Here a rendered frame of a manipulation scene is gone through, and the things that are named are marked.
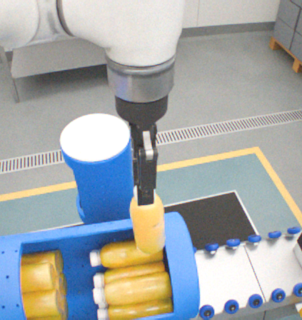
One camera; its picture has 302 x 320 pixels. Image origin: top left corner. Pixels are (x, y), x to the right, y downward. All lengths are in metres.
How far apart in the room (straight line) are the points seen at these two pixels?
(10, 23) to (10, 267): 0.57
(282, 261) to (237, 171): 1.56
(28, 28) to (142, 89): 0.15
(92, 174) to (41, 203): 1.25
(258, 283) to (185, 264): 0.40
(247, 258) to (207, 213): 1.06
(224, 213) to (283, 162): 0.86
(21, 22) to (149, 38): 0.14
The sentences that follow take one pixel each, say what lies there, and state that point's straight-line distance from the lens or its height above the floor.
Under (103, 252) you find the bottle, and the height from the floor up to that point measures 1.13.
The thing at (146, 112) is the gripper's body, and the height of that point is 1.65.
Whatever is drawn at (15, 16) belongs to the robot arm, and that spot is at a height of 1.79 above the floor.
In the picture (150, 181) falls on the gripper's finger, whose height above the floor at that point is 1.52.
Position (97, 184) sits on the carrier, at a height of 0.90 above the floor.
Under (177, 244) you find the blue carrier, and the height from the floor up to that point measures 1.23.
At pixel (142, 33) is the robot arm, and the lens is 0.37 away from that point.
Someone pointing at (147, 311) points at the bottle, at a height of 1.07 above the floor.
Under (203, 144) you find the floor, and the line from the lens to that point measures 2.83.
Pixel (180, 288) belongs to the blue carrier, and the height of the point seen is 1.19.
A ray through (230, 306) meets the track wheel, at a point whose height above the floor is 0.97.
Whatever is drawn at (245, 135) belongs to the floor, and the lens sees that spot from 3.00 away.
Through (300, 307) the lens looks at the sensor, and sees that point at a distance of 1.17.
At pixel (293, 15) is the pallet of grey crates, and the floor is 0.55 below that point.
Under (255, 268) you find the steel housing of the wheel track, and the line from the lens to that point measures 1.15.
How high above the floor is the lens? 1.92
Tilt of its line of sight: 46 degrees down
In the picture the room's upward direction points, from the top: straight up
